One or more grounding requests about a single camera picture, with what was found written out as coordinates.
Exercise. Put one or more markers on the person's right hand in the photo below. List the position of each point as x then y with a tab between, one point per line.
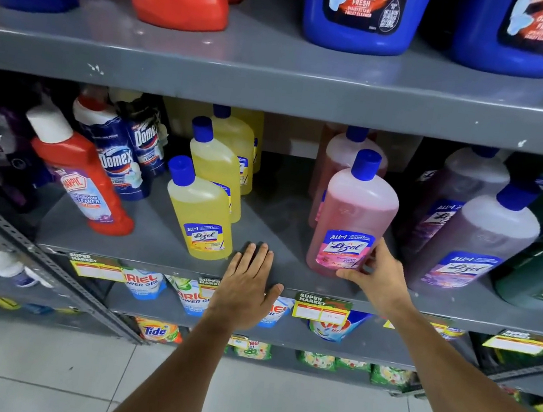
388	286

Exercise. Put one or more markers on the person's left hand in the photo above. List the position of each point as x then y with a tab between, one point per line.
240	294

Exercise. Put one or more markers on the person's left little finger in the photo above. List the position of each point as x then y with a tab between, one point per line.
228	276

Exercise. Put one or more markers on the person's left thumb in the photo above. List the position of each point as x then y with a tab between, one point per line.
275	297

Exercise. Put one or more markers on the person's right thumb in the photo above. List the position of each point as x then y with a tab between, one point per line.
353	275

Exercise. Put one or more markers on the person's left middle finger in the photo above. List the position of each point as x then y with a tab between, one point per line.
250	264

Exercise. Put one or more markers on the pink floor cleaner bottle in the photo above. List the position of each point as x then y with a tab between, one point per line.
356	209
339	152

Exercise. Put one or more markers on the person's right forearm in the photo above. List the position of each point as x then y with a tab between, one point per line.
455	402

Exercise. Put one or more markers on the person's left forearm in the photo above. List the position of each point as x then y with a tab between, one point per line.
169	379

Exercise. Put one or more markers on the blue white detergent gel pouch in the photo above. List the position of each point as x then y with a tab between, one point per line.
187	299
144	286
277	316

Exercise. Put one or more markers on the yellow shelf price label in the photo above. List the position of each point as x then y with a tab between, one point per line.
440	326
320	308
207	288
518	342
94	267

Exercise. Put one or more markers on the green detergent powder packet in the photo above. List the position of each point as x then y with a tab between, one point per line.
354	365
316	361
252	349
391	377

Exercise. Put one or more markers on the blue dishwash refill pouch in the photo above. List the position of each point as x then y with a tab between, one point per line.
339	331

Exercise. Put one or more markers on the yellow floor cleaner bottle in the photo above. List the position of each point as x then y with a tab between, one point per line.
257	126
200	214
235	133
217	161

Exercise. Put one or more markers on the orange detergent powder packet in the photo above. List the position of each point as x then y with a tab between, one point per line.
158	331

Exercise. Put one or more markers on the purple floor cleaner bottle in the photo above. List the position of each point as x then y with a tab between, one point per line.
476	240
464	179

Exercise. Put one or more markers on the dark blue toilet cleaner bottle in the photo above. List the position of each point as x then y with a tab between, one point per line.
109	152
145	139

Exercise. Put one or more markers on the red white-capped cleaner bottle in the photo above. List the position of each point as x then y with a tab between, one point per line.
81	173

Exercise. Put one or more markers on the grey metal shelf rack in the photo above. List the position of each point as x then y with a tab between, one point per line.
269	73

